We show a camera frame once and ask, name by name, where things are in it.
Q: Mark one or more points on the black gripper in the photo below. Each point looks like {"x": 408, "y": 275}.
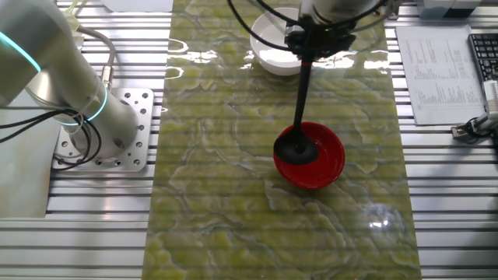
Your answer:
{"x": 319, "y": 39}

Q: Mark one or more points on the black ladle with red tip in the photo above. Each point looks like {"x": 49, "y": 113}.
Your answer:
{"x": 295, "y": 151}

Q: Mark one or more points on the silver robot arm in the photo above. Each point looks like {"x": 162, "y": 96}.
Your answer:
{"x": 70, "y": 89}

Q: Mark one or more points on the white bowl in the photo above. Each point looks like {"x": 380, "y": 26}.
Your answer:
{"x": 268, "y": 46}

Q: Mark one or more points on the red bowl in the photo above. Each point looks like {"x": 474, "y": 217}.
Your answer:
{"x": 327, "y": 167}

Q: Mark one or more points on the paper with dense printed table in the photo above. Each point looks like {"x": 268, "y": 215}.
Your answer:
{"x": 439, "y": 78}

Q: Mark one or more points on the grey metal box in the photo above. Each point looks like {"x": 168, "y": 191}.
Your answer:
{"x": 447, "y": 5}

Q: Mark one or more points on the black keyboard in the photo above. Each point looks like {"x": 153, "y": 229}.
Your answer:
{"x": 486, "y": 54}

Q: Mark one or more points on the blank white paper sheet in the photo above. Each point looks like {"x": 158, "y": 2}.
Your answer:
{"x": 136, "y": 4}

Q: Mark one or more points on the green marble pattern mat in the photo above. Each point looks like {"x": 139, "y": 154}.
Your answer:
{"x": 233, "y": 214}

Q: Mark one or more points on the yellow-green fly swatter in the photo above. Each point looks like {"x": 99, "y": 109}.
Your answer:
{"x": 72, "y": 21}

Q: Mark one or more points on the small metal bracket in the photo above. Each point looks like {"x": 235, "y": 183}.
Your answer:
{"x": 393, "y": 13}

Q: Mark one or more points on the small camera mount clamp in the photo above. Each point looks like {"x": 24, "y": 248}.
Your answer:
{"x": 472, "y": 128}

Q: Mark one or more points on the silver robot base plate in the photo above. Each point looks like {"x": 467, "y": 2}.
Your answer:
{"x": 142, "y": 116}

